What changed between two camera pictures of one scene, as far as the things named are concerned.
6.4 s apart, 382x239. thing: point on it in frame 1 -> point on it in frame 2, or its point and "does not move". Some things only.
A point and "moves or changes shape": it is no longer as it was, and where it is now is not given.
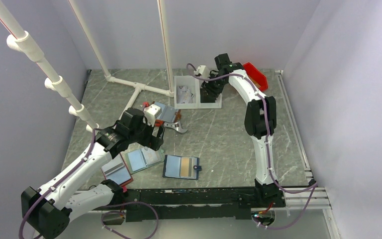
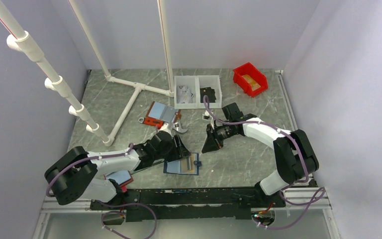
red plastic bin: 258,78 does not move
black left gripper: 156,141 -> 182,151
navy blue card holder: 181,167 moves or changes shape
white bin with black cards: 205,100 does not move
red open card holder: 117,170 does not move
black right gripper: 215,92 -> 213,142
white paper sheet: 186,92 does not move
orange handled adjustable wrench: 176,126 does not move
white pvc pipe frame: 23,41 does not move
